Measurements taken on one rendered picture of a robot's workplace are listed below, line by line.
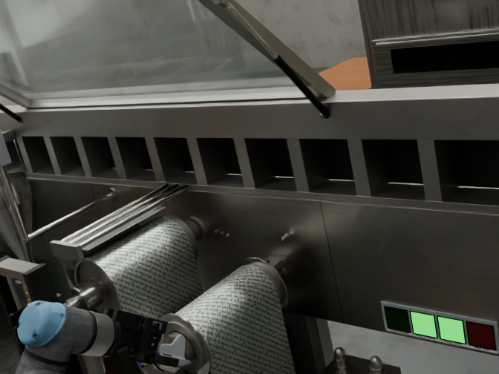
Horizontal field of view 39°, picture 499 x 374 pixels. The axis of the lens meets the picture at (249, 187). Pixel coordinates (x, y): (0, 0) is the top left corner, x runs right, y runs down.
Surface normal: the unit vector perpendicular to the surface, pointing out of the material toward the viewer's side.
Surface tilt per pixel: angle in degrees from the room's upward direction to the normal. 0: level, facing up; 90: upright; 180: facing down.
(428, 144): 90
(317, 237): 90
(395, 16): 90
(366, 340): 0
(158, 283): 92
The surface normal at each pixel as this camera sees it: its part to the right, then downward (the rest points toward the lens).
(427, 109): -0.62, 0.37
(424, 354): -0.21, -0.92
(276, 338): 0.76, 0.05
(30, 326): -0.62, -0.31
